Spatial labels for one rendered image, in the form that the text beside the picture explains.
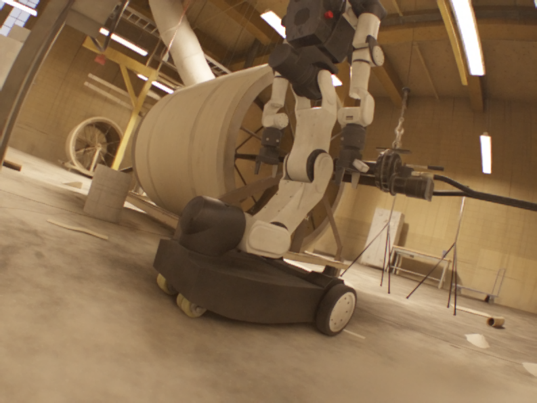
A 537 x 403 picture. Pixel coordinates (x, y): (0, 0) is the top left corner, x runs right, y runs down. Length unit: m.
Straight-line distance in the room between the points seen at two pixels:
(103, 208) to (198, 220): 1.39
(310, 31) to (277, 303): 1.00
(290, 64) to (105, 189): 1.54
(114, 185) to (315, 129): 1.48
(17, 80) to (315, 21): 1.03
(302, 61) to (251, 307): 0.87
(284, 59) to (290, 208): 0.54
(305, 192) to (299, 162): 0.12
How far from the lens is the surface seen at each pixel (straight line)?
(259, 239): 0.94
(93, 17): 0.65
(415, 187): 1.88
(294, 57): 1.11
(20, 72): 0.58
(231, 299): 0.83
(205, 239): 0.86
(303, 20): 1.28
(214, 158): 1.90
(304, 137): 1.18
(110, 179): 2.15
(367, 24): 1.23
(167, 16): 6.53
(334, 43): 1.26
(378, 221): 9.67
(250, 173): 4.03
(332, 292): 1.05
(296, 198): 1.09
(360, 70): 1.11
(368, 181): 2.17
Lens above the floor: 0.33
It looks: 5 degrees up
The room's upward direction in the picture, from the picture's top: 18 degrees clockwise
